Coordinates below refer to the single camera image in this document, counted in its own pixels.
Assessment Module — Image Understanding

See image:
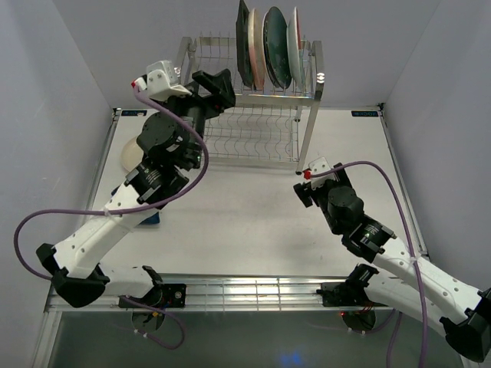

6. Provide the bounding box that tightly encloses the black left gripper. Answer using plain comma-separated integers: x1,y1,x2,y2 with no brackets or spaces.
160,69,237,167

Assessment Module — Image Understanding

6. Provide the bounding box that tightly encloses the cream and pink plate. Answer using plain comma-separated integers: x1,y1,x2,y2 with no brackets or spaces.
248,8,265,90

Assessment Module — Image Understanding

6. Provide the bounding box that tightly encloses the dark teal floral plate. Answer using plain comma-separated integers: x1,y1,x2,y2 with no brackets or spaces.
262,6,292,90

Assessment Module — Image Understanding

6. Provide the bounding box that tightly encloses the green square plate dark rim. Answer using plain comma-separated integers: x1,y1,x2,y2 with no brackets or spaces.
236,0,253,88

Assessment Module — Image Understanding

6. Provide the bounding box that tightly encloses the red and teal floral plate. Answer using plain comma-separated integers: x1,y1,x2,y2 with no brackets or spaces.
287,7,305,92

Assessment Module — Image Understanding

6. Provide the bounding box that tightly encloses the cream round plate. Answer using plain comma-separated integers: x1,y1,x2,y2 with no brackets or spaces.
120,137,143,173

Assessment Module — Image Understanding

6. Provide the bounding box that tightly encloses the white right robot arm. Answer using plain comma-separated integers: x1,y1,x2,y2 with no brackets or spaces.
294,157,490,363

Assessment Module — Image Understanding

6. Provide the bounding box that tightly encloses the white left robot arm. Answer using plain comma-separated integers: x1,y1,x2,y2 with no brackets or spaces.
36,69,236,307

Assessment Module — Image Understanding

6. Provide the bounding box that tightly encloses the two-tier steel dish rack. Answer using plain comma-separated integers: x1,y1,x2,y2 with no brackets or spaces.
175,35,325,173

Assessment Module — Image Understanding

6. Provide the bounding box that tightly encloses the dark blue leaf-shaped dish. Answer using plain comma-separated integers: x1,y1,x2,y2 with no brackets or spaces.
140,212,160,225

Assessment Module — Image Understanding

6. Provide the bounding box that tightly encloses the right corner table label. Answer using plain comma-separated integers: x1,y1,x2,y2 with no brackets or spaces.
351,110,379,117

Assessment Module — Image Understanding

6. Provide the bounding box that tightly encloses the corner table label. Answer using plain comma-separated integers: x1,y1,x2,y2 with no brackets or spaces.
351,110,379,117
121,110,147,117

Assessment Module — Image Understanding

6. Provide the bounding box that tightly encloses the left corner table label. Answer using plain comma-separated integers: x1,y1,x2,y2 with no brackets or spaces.
121,110,147,117

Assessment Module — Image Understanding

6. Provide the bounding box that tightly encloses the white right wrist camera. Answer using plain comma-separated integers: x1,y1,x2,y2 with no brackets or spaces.
303,156,338,190

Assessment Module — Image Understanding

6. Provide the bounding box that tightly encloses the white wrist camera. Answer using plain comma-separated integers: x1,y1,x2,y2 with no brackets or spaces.
131,60,192,102
303,156,338,190

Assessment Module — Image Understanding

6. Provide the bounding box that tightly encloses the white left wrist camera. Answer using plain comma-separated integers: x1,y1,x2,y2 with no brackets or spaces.
131,60,192,102

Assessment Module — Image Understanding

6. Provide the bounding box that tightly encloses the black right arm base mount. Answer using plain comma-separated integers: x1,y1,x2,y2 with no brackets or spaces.
316,282,370,307

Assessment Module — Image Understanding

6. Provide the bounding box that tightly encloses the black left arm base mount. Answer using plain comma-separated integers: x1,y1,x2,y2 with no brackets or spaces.
118,284,186,309

